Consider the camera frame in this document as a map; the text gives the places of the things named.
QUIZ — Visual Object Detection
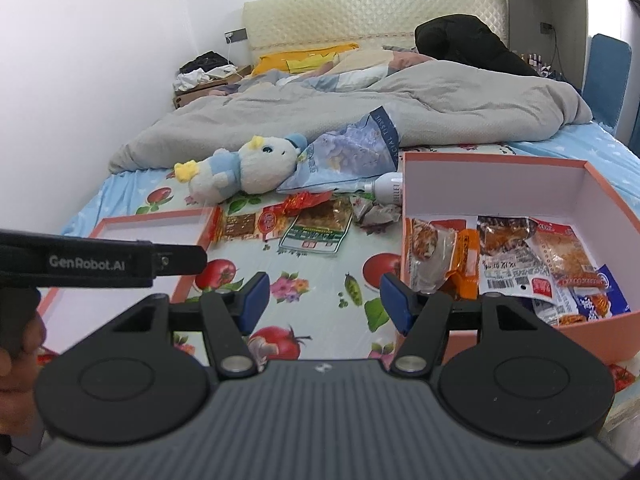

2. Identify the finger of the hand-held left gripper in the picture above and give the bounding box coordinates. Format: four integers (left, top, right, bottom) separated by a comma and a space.
150, 244, 208, 277

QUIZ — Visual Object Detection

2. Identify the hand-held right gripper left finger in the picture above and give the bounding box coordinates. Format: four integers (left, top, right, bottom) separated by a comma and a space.
112, 272, 271, 380

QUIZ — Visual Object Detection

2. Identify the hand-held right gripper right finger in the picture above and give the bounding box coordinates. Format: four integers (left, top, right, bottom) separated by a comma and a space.
381, 273, 538, 380

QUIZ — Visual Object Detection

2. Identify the orange-red tofu snack packet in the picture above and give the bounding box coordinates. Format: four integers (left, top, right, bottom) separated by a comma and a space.
214, 206, 292, 244

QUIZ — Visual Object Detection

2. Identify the green label snack packet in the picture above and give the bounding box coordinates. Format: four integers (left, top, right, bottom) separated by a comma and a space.
278, 197, 352, 257

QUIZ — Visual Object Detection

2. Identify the silver snack wrapper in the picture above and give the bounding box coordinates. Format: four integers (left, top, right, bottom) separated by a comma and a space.
350, 195, 404, 233

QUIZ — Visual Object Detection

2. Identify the small red snack packet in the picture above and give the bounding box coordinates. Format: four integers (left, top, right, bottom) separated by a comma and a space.
284, 191, 332, 217

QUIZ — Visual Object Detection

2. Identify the pile of assorted snacks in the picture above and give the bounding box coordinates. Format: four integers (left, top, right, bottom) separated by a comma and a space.
406, 215, 632, 327

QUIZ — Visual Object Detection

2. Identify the pink cardboard box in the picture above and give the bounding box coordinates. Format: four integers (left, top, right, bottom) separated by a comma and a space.
397, 151, 640, 367

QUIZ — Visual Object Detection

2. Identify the blue noodle-print snack packet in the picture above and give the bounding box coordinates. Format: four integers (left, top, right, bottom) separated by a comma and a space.
575, 264, 632, 322

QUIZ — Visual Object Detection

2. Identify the person's left hand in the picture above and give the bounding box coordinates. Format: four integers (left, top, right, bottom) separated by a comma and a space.
0, 305, 47, 431

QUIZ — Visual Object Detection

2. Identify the pink box lid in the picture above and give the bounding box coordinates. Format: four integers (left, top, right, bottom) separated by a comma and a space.
39, 209, 217, 356

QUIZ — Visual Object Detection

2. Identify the fruit print mat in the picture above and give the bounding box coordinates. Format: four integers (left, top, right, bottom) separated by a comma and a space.
85, 142, 640, 396

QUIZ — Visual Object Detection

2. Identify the white bottle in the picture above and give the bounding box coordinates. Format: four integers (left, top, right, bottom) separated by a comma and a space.
364, 172, 404, 207

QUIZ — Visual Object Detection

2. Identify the white and blue plush toy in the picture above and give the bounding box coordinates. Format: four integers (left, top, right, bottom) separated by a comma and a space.
174, 133, 308, 203

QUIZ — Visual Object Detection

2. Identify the blue floral tissue pack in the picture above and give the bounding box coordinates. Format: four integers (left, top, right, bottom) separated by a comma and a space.
276, 106, 403, 195

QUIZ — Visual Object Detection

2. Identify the brown cardboard box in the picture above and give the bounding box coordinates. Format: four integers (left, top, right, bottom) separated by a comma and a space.
172, 65, 253, 110

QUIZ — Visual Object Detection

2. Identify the white cloth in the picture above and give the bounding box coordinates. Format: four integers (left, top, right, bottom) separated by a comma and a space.
174, 69, 211, 92

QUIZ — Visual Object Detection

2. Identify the black cloth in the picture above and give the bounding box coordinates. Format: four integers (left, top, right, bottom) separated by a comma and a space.
179, 51, 236, 75

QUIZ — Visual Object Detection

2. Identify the grey blanket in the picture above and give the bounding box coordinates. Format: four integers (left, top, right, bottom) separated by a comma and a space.
107, 60, 593, 175

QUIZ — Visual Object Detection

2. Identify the yellow pillow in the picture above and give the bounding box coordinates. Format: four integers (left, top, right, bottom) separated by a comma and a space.
250, 42, 361, 77

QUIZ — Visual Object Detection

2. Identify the patchwork quilt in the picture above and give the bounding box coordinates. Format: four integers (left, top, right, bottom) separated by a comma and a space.
240, 45, 436, 93

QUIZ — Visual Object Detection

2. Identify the blue star bed sheet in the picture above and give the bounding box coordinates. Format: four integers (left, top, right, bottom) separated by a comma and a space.
62, 122, 640, 241

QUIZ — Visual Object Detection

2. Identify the black coat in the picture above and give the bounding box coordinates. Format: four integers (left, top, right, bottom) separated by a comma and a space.
415, 15, 541, 77

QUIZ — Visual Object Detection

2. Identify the row of cosmetic bottles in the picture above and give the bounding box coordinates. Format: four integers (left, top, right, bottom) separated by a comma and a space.
517, 52, 551, 73

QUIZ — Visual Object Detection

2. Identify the cream quilted headboard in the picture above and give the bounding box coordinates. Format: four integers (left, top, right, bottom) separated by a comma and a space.
243, 0, 507, 63

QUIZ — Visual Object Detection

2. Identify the blue chair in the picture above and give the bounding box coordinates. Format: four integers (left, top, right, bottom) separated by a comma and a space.
582, 34, 633, 126

